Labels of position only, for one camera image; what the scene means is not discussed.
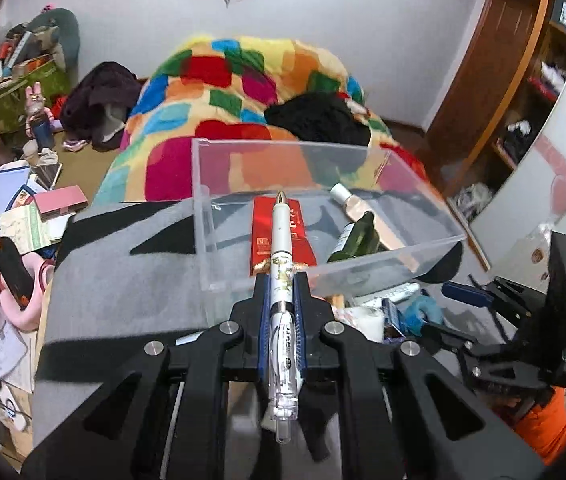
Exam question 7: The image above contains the red packet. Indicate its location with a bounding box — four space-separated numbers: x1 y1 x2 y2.
249 197 318 277

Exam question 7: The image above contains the white ointment tube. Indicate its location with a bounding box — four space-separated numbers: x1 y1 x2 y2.
353 282 421 308

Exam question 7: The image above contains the white patterned pen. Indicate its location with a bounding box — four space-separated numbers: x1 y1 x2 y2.
261 190 306 445

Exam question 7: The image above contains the clear acrylic box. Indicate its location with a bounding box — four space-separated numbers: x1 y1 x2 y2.
191 137 468 311

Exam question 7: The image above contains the colourful patchwork blanket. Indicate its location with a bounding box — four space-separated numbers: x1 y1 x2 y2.
94 35 431 206

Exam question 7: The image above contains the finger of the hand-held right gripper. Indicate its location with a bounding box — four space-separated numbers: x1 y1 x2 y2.
398 321 548 393
442 276 546 321

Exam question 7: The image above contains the teal curved object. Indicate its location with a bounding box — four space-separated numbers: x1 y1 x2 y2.
403 295 444 336

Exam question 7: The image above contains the green patterned bag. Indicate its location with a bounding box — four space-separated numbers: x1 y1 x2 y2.
0 57 71 133

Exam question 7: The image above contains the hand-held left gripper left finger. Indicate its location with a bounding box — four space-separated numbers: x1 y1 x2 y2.
22 272 271 480

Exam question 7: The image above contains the grey felt mat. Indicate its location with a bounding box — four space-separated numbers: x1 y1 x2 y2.
33 200 464 461

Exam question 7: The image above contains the dark purple clothes pile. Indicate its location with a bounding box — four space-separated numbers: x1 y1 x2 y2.
60 61 141 151

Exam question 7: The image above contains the small blue box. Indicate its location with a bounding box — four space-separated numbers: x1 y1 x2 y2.
383 297 406 338

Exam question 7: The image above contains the rabbit doll figure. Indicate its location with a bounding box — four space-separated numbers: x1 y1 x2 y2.
25 81 58 153

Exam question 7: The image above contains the white wardrobe door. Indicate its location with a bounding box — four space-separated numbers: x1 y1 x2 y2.
468 20 566 376

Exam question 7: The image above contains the black cloth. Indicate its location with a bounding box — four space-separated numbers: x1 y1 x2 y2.
264 92 372 148

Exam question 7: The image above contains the pink flat box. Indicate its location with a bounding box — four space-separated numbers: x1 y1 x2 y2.
33 185 88 216

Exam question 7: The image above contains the pink liquid bottle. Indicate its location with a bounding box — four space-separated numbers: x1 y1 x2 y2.
329 183 421 273

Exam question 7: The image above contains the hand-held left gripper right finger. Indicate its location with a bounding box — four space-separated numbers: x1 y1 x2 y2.
293 270 546 480

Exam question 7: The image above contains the brown wooden wardrobe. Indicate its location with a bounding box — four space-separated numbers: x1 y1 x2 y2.
425 0 566 271

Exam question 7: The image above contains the green printed book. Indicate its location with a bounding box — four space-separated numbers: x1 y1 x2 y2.
0 204 64 256

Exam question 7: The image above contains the black and orange device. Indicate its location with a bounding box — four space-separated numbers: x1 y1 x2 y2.
0 236 36 311

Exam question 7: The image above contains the dark green bottle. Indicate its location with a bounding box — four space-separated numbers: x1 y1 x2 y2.
327 211 381 263

